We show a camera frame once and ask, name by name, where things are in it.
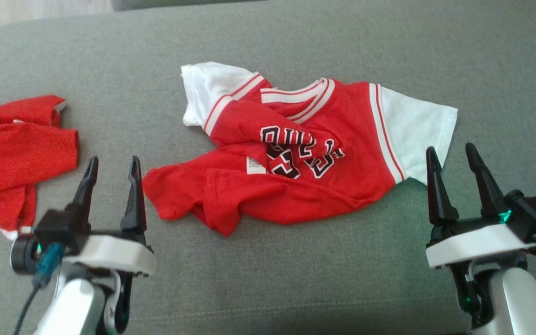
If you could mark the grey fabric sofa seat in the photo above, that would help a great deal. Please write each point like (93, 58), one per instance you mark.
(296, 279)

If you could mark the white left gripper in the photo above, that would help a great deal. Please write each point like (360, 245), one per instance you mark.
(114, 256)

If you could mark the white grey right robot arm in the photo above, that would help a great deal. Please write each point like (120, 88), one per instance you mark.
(514, 302)

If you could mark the red shorts with white trim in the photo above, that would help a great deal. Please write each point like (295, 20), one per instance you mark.
(16, 149)

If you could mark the red white jersey shirt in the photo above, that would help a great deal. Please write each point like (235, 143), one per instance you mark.
(342, 186)

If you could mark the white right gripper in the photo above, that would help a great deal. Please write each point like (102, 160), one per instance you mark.
(472, 246)

